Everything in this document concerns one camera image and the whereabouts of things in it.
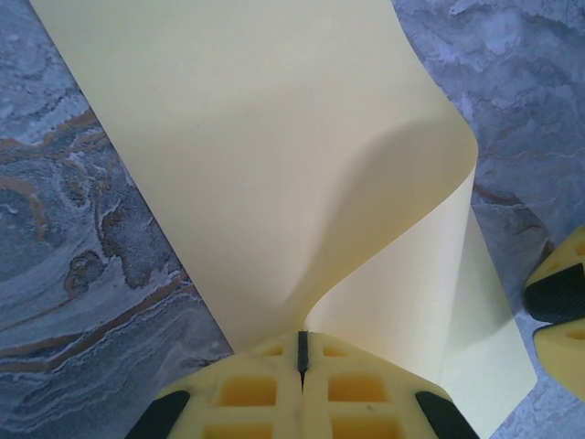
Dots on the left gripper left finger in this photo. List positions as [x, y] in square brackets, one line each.
[247, 393]

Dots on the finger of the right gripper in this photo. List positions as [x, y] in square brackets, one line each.
[562, 292]
[566, 352]

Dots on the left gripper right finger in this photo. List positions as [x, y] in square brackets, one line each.
[356, 393]

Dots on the pale yellow paper sheet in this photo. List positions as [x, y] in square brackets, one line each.
[251, 137]

